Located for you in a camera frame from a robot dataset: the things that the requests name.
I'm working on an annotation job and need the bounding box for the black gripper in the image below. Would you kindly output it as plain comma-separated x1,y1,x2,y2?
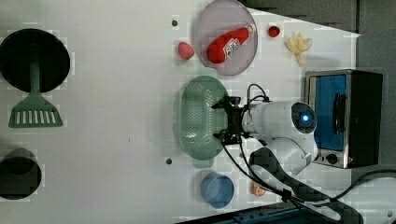
211,96,247,145

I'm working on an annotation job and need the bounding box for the red strawberry toy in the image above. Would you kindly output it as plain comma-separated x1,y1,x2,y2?
268,26,280,37

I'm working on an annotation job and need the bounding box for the green slotted spatula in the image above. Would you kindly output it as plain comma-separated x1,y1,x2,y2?
8,63,64,128

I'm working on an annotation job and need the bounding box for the green plastic strainer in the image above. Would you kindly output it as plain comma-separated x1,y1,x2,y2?
179,76,228,161

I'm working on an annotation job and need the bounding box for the black round pot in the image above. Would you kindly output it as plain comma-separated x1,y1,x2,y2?
0,148,42,200

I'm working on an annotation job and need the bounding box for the blue bowl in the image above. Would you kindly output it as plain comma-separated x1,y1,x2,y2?
201,172,234,208

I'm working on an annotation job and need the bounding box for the peeled banana toy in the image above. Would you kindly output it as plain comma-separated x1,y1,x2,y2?
286,33,313,65

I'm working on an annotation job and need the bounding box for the black frying pan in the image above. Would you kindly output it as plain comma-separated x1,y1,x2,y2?
0,29,71,92

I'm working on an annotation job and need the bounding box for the red ketchup bottle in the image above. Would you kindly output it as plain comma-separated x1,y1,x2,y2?
206,24,256,64

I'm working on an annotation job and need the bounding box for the pink green strawberry toy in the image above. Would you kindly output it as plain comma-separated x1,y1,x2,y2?
177,42,194,60

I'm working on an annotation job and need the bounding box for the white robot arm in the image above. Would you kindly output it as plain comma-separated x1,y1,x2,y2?
212,96,363,224

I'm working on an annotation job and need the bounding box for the orange slice toy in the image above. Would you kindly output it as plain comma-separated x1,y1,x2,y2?
251,183,266,197

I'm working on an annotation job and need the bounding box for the grey round plate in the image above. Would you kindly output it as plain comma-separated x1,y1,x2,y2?
194,0,258,76

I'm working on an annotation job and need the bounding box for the black toaster oven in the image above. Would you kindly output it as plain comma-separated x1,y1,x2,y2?
304,69,383,169

